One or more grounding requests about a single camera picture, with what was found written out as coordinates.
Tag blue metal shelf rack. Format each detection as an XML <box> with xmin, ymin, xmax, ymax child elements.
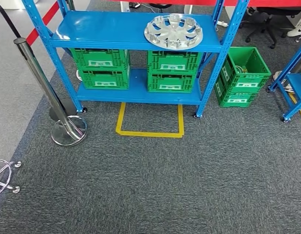
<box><xmin>266</xmin><ymin>40</ymin><xmax>301</xmax><ymax>123</ymax></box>
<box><xmin>21</xmin><ymin>0</ymin><xmax>250</xmax><ymax>118</ymax></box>

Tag grey plastic wheel hubcap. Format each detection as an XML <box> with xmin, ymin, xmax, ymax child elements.
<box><xmin>144</xmin><ymin>13</ymin><xmax>204</xmax><ymax>51</ymax></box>

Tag metal barrier stanchion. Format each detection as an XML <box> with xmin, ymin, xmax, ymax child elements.
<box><xmin>273</xmin><ymin>70</ymin><xmax>295</xmax><ymax>94</ymax></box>
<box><xmin>14</xmin><ymin>38</ymin><xmax>88</xmax><ymax>148</ymax></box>

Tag black office chair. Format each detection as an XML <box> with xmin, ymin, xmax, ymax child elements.
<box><xmin>239</xmin><ymin>6</ymin><xmax>301</xmax><ymax>50</ymax></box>

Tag person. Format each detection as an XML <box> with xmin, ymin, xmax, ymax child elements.
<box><xmin>287</xmin><ymin>9</ymin><xmax>301</xmax><ymax>38</ymax></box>

